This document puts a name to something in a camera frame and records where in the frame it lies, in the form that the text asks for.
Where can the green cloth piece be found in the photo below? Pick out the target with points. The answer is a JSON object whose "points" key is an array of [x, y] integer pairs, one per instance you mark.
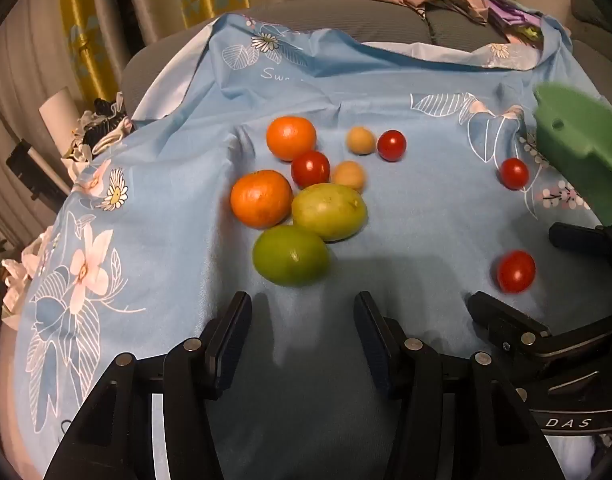
{"points": [[530, 32]]}

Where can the small tan round fruit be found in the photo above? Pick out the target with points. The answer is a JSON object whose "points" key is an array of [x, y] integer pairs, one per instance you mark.
{"points": [[361, 140], [350, 175]]}

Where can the yellowish green round fruit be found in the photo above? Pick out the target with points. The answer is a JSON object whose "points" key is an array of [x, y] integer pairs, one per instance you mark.
{"points": [[331, 211]]}

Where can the orange tangerine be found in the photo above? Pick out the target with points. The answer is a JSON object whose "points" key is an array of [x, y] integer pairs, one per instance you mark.
{"points": [[261, 197], [291, 137]]}

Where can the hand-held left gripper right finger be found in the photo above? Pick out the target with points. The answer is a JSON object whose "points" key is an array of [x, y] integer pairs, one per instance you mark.
{"points": [[371, 340]]}

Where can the red cherry tomato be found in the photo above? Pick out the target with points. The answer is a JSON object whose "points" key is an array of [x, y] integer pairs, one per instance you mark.
{"points": [[391, 145], [311, 169], [516, 271], [514, 173]]}

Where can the purple cloth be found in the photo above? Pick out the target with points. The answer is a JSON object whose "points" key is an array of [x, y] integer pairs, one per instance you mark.
{"points": [[516, 14]]}

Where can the black device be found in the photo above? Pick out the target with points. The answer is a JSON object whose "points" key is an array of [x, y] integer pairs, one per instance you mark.
{"points": [[33, 172]]}

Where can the light blue floral cloth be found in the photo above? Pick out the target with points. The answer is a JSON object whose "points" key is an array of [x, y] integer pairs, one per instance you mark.
{"points": [[185, 210]]}

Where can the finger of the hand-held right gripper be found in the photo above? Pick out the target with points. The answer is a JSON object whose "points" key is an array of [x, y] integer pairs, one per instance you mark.
{"points": [[576, 237], [506, 317]]}

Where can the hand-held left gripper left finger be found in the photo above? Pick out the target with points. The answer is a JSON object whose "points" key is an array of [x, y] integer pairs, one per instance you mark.
{"points": [[230, 340]]}

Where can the black and white ruffled cloth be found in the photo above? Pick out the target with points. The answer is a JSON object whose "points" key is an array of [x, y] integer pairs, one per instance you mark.
{"points": [[103, 125]]}

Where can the bright green round fruit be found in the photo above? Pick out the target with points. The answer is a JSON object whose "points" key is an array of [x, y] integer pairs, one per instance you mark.
{"points": [[291, 255]]}

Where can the white paper roll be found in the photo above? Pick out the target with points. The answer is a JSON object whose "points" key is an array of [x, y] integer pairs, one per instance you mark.
{"points": [[60, 115]]}

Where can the green plastic bowl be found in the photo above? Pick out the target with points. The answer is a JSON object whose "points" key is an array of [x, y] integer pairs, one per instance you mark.
{"points": [[586, 160]]}

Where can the grey sofa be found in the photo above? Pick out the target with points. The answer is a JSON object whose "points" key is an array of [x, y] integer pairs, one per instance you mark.
{"points": [[336, 22]]}

